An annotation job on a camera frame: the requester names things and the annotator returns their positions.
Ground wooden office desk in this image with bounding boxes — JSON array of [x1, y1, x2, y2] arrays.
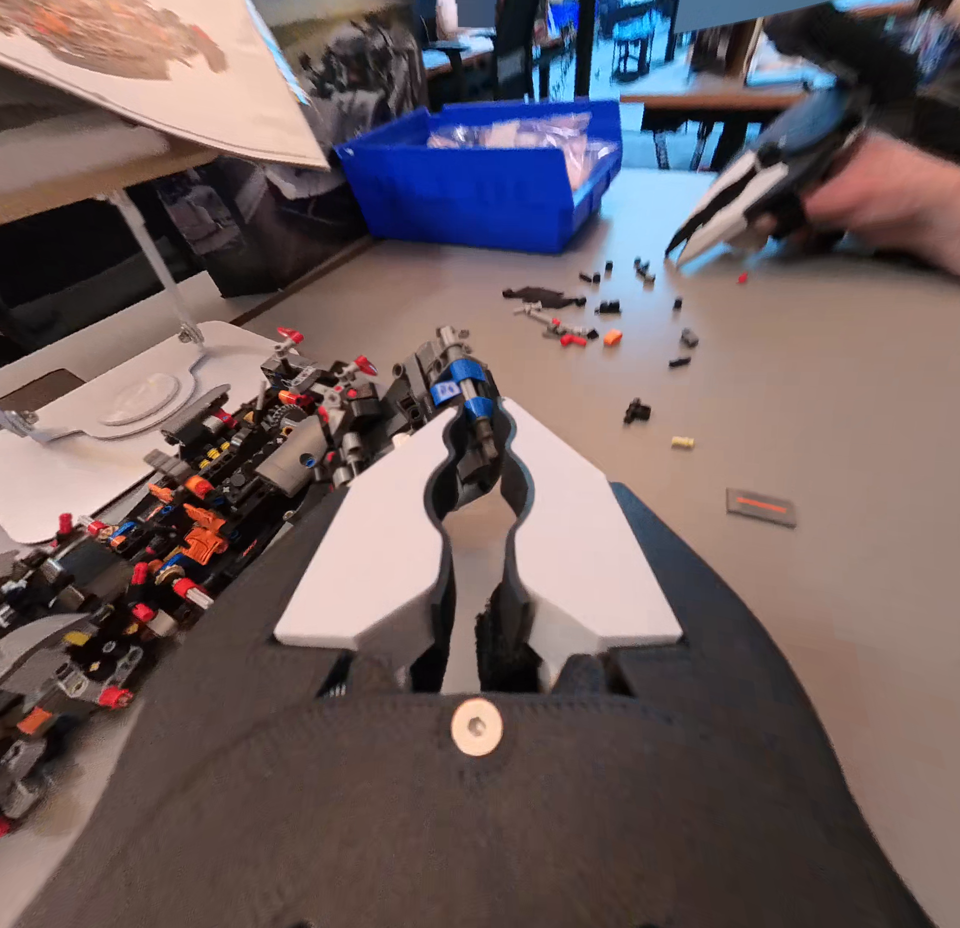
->
[[618, 80, 815, 171]]

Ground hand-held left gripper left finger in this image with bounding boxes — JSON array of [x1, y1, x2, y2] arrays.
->
[[273, 406, 470, 692]]

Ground white metal book stand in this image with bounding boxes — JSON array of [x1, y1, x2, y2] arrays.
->
[[0, 65, 279, 546]]

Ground black lego wing panels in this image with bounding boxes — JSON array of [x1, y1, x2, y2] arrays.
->
[[502, 286, 588, 308]]

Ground dark printed lego box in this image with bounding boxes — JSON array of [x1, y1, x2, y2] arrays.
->
[[161, 0, 421, 299]]

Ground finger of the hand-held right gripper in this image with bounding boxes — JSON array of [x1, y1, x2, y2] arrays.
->
[[664, 151, 765, 260], [675, 163, 795, 269]]

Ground large lego vehicle chassis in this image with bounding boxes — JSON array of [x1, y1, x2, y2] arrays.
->
[[0, 328, 391, 839]]

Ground dark grey tile orange stripe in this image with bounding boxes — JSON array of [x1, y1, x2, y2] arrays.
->
[[725, 487, 798, 529]]

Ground lego instruction booklet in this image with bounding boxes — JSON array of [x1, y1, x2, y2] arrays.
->
[[0, 0, 331, 171]]

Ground scattered small black lego pieces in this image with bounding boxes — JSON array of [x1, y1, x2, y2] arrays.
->
[[577, 256, 693, 426]]

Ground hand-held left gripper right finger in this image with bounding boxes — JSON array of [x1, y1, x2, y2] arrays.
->
[[491, 397, 684, 692]]

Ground blue plastic bin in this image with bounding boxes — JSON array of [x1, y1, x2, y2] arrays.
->
[[333, 99, 624, 255]]

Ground lego sub-assembly with blue parts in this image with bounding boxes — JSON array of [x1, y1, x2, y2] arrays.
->
[[326, 326, 505, 509]]

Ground grey and red lego rods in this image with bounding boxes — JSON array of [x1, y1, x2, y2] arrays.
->
[[516, 303, 600, 347]]

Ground person's right hand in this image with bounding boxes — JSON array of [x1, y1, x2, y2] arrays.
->
[[802, 129, 960, 278]]

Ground clear plastic parts bags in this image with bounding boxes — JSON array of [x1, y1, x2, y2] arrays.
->
[[427, 114, 620, 194]]

